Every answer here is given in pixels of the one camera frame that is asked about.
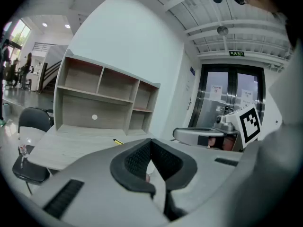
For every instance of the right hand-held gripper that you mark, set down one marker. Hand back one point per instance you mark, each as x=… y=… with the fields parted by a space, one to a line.
x=248 y=126

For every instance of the blue wall sign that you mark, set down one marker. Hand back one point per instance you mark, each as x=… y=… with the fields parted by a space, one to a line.
x=192 y=71

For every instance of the grey wood-grain table top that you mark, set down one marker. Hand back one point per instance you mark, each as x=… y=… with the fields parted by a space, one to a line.
x=71 y=150

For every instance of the person's right hand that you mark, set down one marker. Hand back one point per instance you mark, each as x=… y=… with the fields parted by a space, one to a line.
x=227 y=143

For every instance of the clear plastic water bottle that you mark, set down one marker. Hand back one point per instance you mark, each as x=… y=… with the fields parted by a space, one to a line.
x=23 y=148

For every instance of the black glass double door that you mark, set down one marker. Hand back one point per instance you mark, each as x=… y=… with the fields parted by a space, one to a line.
x=213 y=117

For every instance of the green exit sign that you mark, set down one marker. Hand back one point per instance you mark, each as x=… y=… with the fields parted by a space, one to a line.
x=236 y=54

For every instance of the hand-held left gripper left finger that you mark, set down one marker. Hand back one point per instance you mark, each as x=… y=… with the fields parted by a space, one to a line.
x=127 y=171

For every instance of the wooden shelf unit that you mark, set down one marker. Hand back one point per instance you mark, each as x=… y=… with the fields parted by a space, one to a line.
x=94 y=107

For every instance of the black folding chair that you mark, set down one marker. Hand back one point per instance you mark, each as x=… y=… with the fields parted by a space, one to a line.
x=33 y=119

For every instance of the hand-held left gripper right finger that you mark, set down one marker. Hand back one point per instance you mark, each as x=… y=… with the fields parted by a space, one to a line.
x=177 y=169

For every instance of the staircase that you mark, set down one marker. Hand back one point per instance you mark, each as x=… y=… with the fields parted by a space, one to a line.
x=53 y=70

